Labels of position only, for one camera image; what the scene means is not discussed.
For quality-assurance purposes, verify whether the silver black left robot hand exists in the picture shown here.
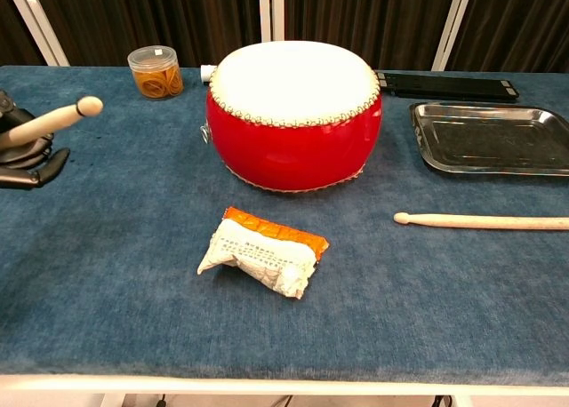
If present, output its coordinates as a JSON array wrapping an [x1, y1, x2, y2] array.
[[0, 89, 71, 191]]

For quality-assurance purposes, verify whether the wooden drumstick with black band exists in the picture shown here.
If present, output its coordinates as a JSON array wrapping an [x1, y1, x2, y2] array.
[[5, 95, 105, 146]]

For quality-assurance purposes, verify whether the plain wooden drumstick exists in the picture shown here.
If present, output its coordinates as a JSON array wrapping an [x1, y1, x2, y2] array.
[[393, 211, 569, 232]]

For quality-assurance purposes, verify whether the blue table cloth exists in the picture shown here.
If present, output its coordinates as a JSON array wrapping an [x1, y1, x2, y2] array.
[[0, 65, 569, 387]]

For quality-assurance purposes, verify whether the clear jar of rubber bands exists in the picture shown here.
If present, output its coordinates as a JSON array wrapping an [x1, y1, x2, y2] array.
[[127, 45, 185, 100]]

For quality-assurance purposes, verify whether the white orange crumpled packet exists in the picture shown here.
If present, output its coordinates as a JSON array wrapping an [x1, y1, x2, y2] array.
[[196, 206, 331, 300]]

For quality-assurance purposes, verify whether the red drum with white head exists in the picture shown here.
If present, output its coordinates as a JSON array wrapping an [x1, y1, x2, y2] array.
[[199, 41, 384, 195]]

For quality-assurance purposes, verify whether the black flat folded stand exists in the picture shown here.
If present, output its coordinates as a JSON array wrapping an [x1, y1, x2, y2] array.
[[374, 70, 520, 104]]

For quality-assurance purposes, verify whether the steel rectangular tray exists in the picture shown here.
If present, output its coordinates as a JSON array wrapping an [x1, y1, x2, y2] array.
[[408, 101, 569, 178]]

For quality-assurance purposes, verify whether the white frame post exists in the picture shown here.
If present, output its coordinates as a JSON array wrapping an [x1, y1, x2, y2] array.
[[431, 0, 476, 73], [3, 0, 70, 68], [259, 0, 286, 44]]

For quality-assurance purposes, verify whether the white table frame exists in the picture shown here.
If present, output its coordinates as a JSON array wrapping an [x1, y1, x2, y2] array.
[[0, 373, 569, 407]]

